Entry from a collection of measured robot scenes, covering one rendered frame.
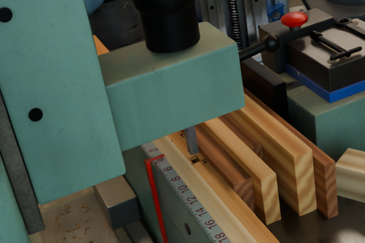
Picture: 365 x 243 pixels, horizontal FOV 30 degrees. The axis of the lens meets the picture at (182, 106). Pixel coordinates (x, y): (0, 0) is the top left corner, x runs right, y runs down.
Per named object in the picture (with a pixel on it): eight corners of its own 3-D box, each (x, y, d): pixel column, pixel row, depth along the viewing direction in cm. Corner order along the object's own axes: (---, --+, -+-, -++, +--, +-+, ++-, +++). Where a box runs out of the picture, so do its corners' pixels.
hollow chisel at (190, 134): (199, 152, 69) (192, 110, 67) (191, 155, 69) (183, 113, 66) (195, 148, 70) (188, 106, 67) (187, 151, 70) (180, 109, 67)
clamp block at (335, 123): (423, 146, 77) (424, 76, 73) (322, 188, 74) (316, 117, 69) (346, 95, 90) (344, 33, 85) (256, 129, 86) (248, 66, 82)
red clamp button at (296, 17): (313, 23, 76) (312, 14, 76) (289, 31, 75) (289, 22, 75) (299, 15, 79) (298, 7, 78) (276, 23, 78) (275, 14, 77)
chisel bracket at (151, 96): (249, 120, 66) (239, 41, 62) (114, 171, 62) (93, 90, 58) (216, 92, 72) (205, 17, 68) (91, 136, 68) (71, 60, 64)
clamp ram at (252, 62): (339, 135, 76) (335, 63, 71) (281, 159, 74) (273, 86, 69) (297, 103, 83) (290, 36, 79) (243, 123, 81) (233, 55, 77)
